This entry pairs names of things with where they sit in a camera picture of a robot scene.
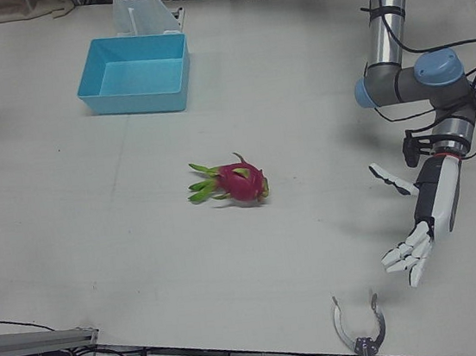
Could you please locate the white grey robot hand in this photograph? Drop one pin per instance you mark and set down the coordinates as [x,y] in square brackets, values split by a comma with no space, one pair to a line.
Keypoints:
[438,201]

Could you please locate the pink green dragon fruit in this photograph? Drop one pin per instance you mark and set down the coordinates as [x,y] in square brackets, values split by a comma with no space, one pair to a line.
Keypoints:
[239,184]

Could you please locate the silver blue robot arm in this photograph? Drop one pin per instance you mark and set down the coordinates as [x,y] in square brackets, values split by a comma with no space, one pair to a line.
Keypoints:
[383,17]

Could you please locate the metal reacher grabber tool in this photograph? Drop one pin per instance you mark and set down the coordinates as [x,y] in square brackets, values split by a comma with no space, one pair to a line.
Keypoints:
[365,345]

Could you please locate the light blue plastic bin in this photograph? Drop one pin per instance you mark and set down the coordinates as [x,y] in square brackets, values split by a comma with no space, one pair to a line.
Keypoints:
[142,103]

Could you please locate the white pedestal stand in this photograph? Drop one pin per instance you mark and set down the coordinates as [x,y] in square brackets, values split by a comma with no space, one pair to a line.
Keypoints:
[144,16]

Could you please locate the aluminium profile post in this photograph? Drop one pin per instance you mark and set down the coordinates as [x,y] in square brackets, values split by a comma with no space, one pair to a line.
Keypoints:
[23,342]

